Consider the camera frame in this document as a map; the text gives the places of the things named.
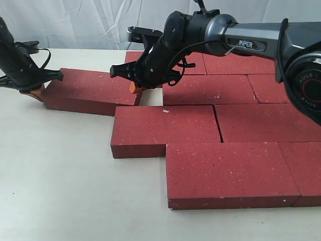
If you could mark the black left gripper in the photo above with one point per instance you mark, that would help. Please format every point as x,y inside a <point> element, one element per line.
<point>22,73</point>

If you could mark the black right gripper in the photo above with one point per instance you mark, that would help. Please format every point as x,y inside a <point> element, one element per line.
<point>152,69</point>

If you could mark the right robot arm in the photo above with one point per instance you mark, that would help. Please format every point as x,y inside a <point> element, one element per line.
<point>294,47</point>

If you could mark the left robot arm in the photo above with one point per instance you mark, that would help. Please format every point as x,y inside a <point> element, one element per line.
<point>8,42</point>

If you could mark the middle row red brick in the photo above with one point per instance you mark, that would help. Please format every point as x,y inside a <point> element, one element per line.
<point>279,122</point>

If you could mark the white backdrop cloth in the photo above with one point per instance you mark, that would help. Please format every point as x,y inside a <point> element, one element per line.
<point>103,24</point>

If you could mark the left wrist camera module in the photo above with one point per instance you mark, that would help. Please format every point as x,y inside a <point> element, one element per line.
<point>28,48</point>

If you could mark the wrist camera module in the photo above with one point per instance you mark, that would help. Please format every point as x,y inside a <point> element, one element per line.
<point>145,36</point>
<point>28,48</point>

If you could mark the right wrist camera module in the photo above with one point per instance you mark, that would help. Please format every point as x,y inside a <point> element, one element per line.
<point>145,36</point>

